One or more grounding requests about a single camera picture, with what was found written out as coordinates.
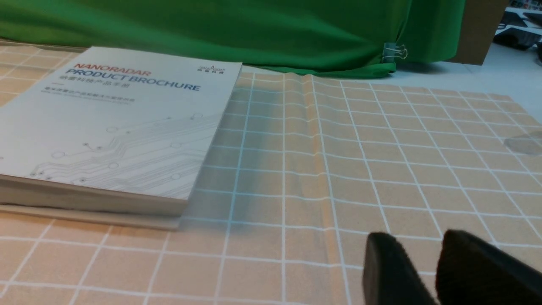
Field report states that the white product brochure book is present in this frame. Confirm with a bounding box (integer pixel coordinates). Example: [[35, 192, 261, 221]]
[[0, 47, 242, 217]]

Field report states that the beige booklet under brochure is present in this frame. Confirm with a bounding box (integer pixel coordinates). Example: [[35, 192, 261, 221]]
[[0, 205, 181, 230]]

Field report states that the brown cardboard panel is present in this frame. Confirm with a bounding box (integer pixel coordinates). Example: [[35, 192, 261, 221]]
[[447, 0, 509, 66]]

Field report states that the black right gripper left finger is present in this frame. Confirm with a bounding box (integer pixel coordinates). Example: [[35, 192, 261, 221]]
[[362, 232, 436, 305]]

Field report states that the green backdrop cloth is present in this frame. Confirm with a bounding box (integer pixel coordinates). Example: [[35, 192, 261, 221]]
[[0, 0, 466, 79]]

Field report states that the orange grid tablecloth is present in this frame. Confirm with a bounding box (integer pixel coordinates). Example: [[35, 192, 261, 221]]
[[1, 63, 541, 305]]

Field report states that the silver binder clip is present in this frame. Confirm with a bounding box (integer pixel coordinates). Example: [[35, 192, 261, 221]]
[[381, 43, 408, 64]]

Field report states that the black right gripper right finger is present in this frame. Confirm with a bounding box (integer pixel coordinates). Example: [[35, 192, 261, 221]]
[[435, 230, 542, 305]]

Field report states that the dark background clutter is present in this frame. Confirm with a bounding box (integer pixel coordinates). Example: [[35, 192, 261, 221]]
[[493, 0, 542, 65]]

